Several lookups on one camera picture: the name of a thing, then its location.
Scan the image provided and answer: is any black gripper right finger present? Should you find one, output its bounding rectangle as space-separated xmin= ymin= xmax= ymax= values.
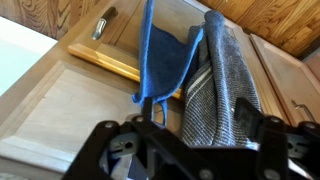
xmin=234 ymin=97 xmax=264 ymax=140

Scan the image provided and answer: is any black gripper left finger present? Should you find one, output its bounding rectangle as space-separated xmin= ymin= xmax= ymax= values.
xmin=142 ymin=97 xmax=153 ymax=121

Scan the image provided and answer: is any small blue towel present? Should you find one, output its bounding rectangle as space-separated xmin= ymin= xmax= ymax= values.
xmin=132 ymin=0 xmax=204 ymax=125

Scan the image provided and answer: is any grey striped hanging towel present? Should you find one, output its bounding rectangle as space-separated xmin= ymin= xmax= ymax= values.
xmin=181 ymin=10 xmax=260 ymax=146

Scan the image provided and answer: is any wooden cabinet door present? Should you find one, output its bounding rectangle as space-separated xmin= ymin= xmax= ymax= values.
xmin=68 ymin=0 xmax=287 ymax=119

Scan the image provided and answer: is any metal cabinet door handle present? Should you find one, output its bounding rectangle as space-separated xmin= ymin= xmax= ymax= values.
xmin=91 ymin=7 xmax=118 ymax=40

